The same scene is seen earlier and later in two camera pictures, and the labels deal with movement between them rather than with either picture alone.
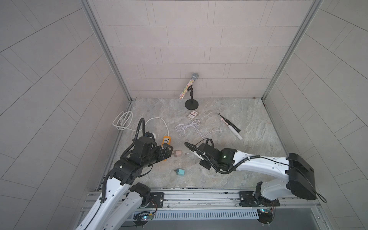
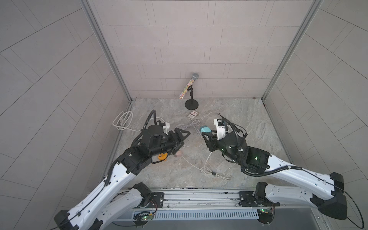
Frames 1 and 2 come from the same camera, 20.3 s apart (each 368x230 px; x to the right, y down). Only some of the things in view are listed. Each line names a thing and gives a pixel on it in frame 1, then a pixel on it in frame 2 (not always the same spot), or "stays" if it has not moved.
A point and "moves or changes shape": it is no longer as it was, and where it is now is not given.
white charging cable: [194, 152] → [205, 170]
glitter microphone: [194, 76] stays
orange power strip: [166, 139] moves or changes shape
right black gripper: [201, 163] → [211, 143]
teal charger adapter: [180, 172] → [205, 129]
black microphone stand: [191, 104] stays
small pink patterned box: [192, 115] stays
